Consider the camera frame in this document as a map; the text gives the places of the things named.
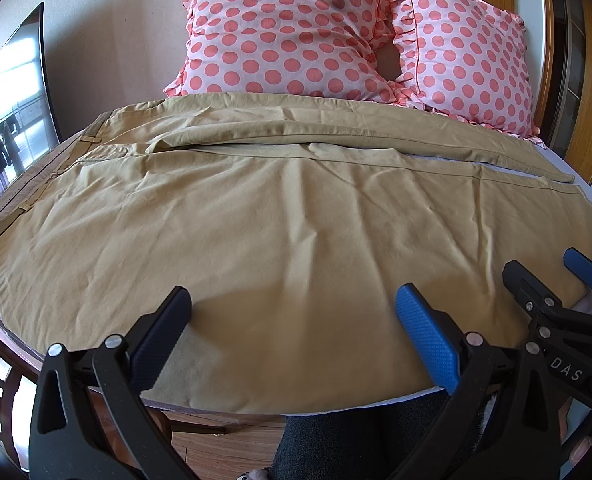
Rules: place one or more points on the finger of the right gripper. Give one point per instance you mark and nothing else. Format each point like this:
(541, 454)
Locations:
(529, 292)
(578, 264)

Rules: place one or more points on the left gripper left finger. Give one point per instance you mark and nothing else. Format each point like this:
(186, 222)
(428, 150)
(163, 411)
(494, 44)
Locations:
(154, 336)

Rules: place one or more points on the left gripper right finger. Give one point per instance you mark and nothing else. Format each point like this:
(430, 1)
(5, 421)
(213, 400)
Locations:
(434, 336)

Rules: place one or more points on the khaki pants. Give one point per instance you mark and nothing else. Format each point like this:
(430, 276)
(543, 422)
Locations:
(276, 239)

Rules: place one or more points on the lavender bed sheet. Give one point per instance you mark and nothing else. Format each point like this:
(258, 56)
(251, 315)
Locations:
(565, 174)

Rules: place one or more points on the person's leg in jeans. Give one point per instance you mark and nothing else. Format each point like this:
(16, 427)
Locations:
(365, 443)

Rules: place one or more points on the dark wooden chair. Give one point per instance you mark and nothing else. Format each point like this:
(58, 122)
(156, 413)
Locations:
(19, 370)

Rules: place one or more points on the black flat television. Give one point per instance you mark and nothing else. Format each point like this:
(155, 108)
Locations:
(28, 129)

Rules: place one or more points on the right polka dot pillow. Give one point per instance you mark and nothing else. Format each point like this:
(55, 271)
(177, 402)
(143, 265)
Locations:
(465, 59)

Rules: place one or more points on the polka dot pillow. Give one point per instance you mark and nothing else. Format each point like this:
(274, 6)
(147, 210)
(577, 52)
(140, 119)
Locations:
(465, 59)
(301, 47)

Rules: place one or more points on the wooden headboard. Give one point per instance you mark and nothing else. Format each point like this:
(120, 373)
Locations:
(538, 17)

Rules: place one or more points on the left polka dot pillow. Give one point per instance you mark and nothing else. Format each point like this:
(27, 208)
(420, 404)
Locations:
(301, 47)

